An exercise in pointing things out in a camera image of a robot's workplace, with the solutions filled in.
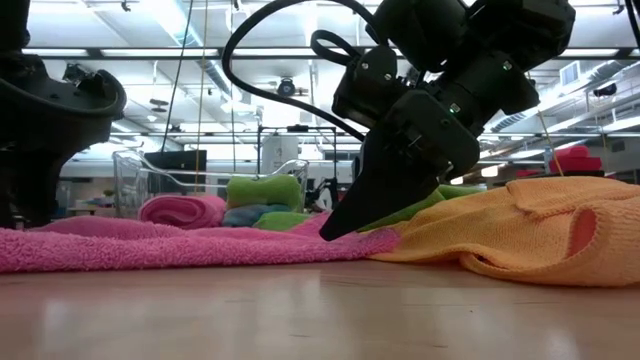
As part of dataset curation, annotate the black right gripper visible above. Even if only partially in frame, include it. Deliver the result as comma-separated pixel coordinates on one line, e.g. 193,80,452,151
318,89,481,243

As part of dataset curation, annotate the black ceiling-mounted device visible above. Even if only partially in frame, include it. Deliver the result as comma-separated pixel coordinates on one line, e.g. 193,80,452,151
61,62,99,85

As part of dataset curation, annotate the blue microfiber towel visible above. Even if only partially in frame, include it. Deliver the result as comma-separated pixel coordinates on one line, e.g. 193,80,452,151
221,202,294,229

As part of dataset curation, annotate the pink microfiber towel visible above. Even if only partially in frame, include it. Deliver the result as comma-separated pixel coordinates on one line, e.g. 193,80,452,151
0,212,402,274
137,193,228,231

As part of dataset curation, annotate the black ceiling spotlight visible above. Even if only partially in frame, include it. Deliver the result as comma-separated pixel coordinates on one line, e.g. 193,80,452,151
276,76,298,99

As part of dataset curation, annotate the black computer monitor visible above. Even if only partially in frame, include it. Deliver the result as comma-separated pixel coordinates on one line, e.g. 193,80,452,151
143,149,208,196

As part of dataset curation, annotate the orange microfiber towel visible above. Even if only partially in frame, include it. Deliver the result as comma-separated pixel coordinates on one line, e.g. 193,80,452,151
368,175,640,288

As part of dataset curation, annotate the black hanging cable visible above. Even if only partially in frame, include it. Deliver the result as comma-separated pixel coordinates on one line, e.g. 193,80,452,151
158,0,195,153

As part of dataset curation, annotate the clear plastic bin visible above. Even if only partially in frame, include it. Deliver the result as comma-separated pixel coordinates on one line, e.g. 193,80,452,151
111,149,310,222

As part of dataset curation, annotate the white ceiling air vent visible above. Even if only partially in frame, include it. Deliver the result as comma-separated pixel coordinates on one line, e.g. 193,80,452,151
559,60,582,88

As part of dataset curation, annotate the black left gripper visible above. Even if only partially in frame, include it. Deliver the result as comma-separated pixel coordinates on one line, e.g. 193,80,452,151
0,52,129,229

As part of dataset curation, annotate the yellow hanging rope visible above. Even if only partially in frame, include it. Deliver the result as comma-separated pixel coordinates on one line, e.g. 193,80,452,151
535,108,565,177
193,0,210,179

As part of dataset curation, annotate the white square column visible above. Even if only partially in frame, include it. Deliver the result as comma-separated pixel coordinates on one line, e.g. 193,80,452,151
261,134,300,176

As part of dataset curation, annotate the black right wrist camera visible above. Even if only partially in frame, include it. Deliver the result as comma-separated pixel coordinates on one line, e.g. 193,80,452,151
331,44,417,127

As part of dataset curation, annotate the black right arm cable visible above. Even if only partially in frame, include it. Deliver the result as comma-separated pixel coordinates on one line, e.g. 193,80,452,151
624,0,640,50

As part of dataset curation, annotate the black ceiling speaker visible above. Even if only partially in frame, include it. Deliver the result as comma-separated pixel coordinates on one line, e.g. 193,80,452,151
591,82,619,99

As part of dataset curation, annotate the green microfiber towel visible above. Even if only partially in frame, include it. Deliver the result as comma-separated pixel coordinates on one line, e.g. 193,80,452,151
252,183,487,234
225,173,304,211

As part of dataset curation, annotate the long black ceiling beam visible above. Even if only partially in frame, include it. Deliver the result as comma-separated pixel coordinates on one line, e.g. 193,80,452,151
22,46,640,62

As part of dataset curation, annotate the black and red machine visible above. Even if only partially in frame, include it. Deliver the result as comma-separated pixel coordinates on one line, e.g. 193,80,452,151
305,174,361,212

